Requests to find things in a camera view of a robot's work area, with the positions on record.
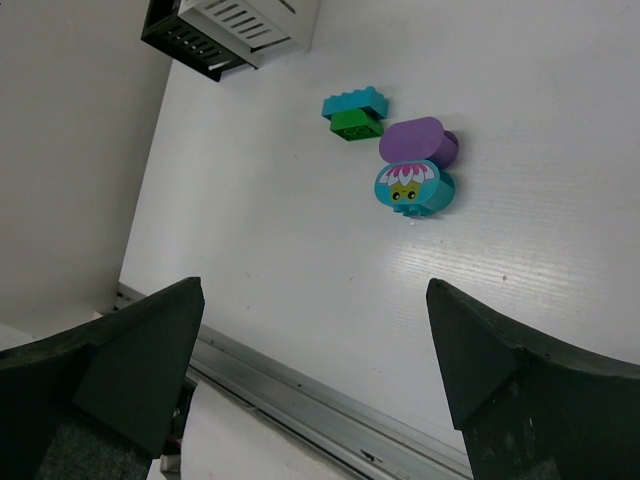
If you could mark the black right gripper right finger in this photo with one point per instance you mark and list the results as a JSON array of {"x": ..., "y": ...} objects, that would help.
[{"x": 530, "y": 406}]

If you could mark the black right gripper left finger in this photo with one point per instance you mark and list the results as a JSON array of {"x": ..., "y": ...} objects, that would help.
[{"x": 97, "y": 401}]

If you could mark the green curved lego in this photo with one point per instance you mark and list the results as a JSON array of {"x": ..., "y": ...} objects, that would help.
[{"x": 355, "y": 124}]

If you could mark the blue rectangular lego brick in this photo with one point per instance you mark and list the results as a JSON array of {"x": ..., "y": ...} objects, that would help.
[{"x": 367, "y": 99}]

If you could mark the black slotted container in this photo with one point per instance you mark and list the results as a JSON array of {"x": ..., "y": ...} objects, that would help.
[{"x": 165, "y": 31}]

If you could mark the white slotted container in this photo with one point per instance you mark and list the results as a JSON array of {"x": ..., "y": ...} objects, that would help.
[{"x": 255, "y": 30}]

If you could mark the aluminium front rail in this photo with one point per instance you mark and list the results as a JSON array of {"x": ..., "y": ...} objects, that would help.
[{"x": 350, "y": 371}]

